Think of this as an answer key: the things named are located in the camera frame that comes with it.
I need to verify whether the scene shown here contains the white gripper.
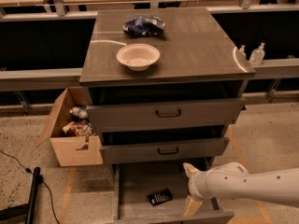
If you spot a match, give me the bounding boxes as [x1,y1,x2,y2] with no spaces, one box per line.
[183,162,215,217]

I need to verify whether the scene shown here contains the blue crumpled chip bag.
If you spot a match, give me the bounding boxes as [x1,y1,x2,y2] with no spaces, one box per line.
[122,16,165,37]

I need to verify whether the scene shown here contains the clear sanitizer bottle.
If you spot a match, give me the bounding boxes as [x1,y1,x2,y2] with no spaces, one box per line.
[238,45,246,60]
[249,43,265,65]

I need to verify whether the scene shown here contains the grey bottom drawer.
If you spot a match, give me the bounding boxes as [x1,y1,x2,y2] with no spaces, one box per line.
[113,161,234,224]

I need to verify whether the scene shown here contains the brown crumpled snack bag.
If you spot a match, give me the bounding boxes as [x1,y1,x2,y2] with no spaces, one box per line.
[62,120,93,136]

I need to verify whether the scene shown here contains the black rxbar chocolate bar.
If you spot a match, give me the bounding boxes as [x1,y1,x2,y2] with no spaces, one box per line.
[148,189,173,206]

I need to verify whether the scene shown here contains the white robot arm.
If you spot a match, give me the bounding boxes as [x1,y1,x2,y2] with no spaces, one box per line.
[183,162,299,217]

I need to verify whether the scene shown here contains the grey drawer cabinet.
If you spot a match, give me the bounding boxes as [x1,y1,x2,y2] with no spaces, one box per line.
[78,7,256,170]

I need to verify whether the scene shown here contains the white paper bowl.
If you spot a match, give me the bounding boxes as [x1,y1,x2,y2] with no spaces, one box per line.
[116,44,160,71]

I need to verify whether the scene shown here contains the black stand leg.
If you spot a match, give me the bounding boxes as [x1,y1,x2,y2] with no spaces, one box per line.
[0,167,42,224]

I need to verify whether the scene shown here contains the black floor cable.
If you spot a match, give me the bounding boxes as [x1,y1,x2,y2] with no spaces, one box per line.
[0,149,62,224]

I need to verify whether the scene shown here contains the grey drawer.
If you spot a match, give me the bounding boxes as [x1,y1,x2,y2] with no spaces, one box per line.
[87,98,244,133]
[100,137,229,164]
[113,161,234,224]

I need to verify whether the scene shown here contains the brown cardboard box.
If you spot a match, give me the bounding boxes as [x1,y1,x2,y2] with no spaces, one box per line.
[37,87,104,166]

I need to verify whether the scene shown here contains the grey top drawer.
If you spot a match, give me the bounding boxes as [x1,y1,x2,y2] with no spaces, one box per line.
[87,98,244,133]

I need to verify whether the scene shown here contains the clear sanitizer bottle left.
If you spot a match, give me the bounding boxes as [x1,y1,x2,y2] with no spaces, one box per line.
[238,45,246,60]

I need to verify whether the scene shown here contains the grey metal railing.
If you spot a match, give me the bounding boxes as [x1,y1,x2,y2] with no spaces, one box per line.
[0,4,299,91]

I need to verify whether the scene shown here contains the grey middle drawer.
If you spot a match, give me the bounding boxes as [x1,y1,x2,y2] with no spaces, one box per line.
[100,137,229,164]

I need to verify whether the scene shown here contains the crumpled blue white snack bag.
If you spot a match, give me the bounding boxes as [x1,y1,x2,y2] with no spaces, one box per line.
[69,106,88,119]

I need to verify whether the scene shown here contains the clear sanitizer bottle right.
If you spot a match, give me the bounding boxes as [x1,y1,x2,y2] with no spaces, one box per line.
[249,43,265,65]

